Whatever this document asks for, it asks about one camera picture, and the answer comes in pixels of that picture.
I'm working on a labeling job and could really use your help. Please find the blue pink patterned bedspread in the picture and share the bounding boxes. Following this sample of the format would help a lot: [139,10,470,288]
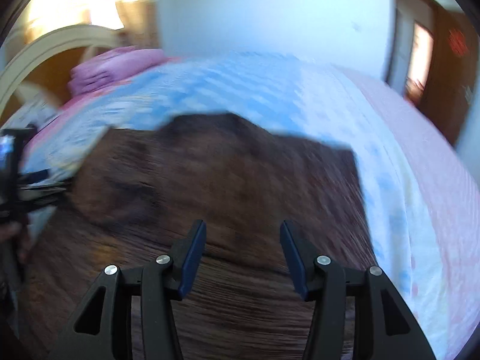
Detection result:
[23,53,479,359]

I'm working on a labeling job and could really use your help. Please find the beige patterned curtain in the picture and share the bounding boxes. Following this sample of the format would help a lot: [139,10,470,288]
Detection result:
[115,0,160,48]

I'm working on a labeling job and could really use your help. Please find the brown wooden door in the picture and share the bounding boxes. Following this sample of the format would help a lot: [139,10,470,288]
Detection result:
[418,7,479,145]

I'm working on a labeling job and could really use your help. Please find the grey patterned pillow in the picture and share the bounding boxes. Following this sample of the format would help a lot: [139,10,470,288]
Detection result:
[1,97,60,131]

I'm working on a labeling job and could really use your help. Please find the red double happiness decal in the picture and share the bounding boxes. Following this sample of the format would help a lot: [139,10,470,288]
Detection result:
[448,28,469,57]

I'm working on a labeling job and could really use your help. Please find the person's left hand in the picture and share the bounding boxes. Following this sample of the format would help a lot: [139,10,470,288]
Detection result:
[0,219,33,263]

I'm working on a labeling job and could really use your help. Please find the cream wooden headboard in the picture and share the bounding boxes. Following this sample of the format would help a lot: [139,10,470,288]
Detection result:
[1,24,127,124]

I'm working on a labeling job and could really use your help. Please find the brown knit sweater sun motifs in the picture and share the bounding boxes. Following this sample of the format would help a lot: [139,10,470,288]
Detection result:
[19,114,376,359]

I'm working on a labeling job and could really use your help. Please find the folded purple blanket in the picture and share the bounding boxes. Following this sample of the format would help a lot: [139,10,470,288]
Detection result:
[67,46,168,96]

